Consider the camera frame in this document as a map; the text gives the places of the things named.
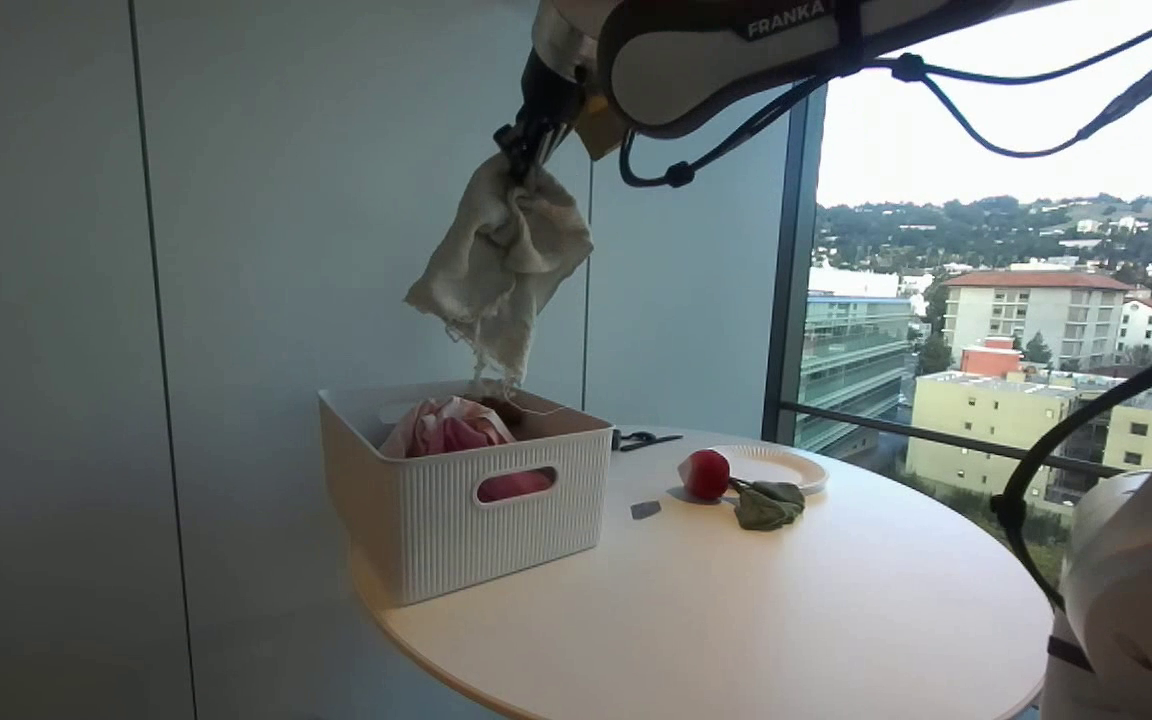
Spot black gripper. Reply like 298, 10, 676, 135
487, 43, 597, 186

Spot beige towel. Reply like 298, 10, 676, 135
404, 154, 597, 388

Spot pale pink shirt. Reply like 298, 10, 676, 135
381, 393, 520, 459

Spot red beetroot plushy green leaves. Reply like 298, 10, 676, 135
676, 446, 806, 536

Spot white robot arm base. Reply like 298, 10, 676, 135
1039, 398, 1152, 720

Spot white ribbed plastic basket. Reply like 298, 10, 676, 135
317, 381, 617, 610

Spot dark window mullion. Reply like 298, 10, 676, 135
760, 89, 831, 450

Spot black handheld tool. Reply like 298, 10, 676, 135
608, 426, 688, 457

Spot glass office building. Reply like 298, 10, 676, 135
795, 265, 919, 465

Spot white paper plate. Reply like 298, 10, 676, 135
720, 441, 831, 501

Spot wooded hillside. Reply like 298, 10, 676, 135
812, 191, 1152, 282

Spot black horizontal railing bar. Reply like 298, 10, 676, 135
787, 398, 1100, 473

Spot small orange building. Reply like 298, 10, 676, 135
956, 337, 1029, 385

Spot white building red roof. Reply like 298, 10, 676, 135
940, 265, 1136, 378

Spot yellow building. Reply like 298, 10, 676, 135
905, 369, 1152, 511

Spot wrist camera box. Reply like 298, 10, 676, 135
573, 84, 635, 163

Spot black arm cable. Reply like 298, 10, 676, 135
617, 0, 1152, 191

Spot black base cable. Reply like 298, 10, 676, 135
987, 331, 1152, 603

